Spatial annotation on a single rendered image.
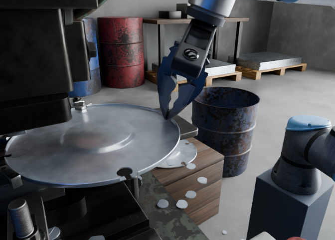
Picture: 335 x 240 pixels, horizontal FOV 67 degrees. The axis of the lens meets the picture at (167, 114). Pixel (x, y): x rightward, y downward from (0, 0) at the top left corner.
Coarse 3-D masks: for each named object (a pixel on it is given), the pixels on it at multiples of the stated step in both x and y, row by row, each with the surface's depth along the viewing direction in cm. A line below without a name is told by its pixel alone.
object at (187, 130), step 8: (176, 120) 51; (184, 120) 51; (184, 128) 48; (192, 128) 48; (184, 136) 46; (192, 136) 47; (128, 168) 45; (128, 176) 45; (112, 184) 44; (128, 184) 46; (136, 184) 47; (136, 192) 48; (136, 200) 48
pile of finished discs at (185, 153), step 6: (180, 144) 129; (192, 144) 128; (180, 150) 123; (186, 150) 123; (192, 150) 123; (174, 156) 118; (180, 156) 118; (186, 156) 118; (192, 156) 118; (180, 162) 114; (186, 162) 114; (162, 168) 109; (168, 168) 109
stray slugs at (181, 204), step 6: (168, 162) 61; (174, 162) 61; (192, 168) 59; (198, 180) 55; (204, 180) 55; (192, 192) 51; (192, 198) 50; (162, 204) 48; (180, 204) 48; (186, 204) 48; (54, 228) 35; (54, 234) 34
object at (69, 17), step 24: (0, 24) 27; (24, 24) 28; (48, 24) 29; (72, 24) 32; (0, 48) 28; (24, 48) 29; (48, 48) 30; (72, 48) 34; (0, 72) 28; (24, 72) 30; (48, 72) 31; (72, 72) 35; (0, 96) 29; (24, 96) 30
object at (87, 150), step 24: (72, 120) 51; (96, 120) 50; (120, 120) 50; (144, 120) 51; (168, 120) 51; (24, 144) 42; (48, 144) 42; (72, 144) 41; (96, 144) 41; (120, 144) 41; (144, 144) 42; (168, 144) 42; (24, 168) 36; (48, 168) 36; (72, 168) 36; (96, 168) 36; (120, 168) 36; (144, 168) 36
